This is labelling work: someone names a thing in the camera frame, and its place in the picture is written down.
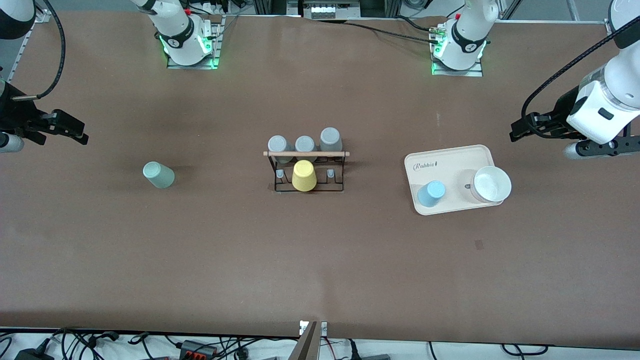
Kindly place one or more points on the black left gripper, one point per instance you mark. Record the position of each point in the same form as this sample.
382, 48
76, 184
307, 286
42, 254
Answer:
561, 113

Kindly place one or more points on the silver perforated rail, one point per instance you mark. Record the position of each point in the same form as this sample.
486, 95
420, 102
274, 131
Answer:
22, 55

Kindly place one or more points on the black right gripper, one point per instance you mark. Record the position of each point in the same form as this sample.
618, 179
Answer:
15, 113

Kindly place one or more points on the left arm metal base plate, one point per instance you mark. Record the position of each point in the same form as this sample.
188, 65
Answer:
472, 73

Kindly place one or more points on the light blue plastic cup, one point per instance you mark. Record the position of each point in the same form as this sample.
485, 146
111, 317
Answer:
431, 195

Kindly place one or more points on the black power adapter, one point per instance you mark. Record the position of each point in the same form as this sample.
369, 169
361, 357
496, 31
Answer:
32, 355

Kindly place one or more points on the yellow plastic cup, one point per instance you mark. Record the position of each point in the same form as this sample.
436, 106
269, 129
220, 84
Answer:
304, 177

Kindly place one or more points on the black and orange connector block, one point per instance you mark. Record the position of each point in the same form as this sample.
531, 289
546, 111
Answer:
197, 349

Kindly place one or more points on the pale green plastic cup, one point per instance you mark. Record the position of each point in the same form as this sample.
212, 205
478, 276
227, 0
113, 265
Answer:
159, 175

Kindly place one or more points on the silver corner bracket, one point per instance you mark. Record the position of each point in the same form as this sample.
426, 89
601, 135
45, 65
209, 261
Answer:
610, 26

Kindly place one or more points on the aluminium profile with white bracket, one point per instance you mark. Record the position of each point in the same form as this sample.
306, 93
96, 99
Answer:
307, 345

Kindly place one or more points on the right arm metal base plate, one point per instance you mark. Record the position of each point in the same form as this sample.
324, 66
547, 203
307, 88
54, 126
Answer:
192, 66

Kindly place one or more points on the white bowl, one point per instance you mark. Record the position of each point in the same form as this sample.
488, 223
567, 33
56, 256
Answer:
491, 184

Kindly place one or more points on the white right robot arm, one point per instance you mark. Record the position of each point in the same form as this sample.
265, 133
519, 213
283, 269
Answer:
175, 35

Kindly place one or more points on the grey plastic cup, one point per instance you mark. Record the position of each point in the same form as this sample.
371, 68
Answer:
305, 143
330, 139
278, 143

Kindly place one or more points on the cream rectangular tray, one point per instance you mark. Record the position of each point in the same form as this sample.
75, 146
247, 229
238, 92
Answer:
440, 170

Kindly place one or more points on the white power strip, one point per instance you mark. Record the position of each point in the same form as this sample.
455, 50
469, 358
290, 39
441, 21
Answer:
330, 10

